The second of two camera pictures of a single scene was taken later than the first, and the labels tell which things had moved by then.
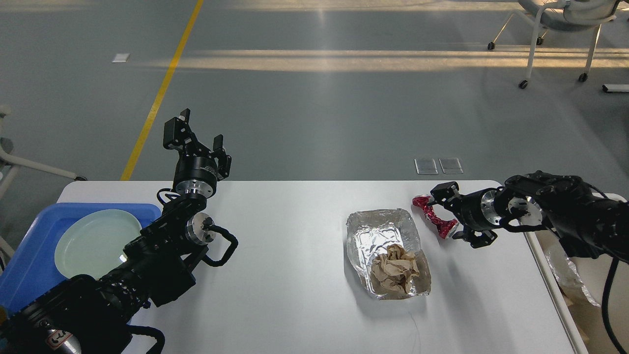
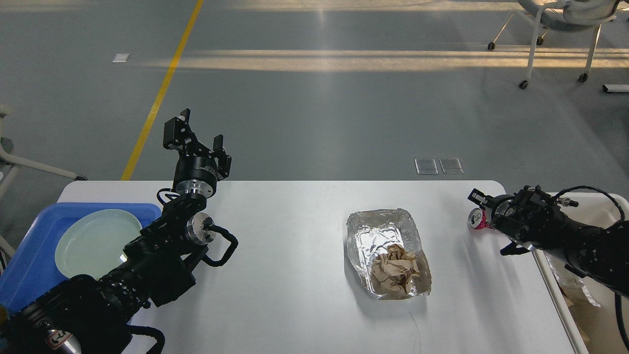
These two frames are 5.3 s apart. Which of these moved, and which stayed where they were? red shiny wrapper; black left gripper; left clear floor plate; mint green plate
Moved: red shiny wrapper
Stayed: left clear floor plate; black left gripper; mint green plate
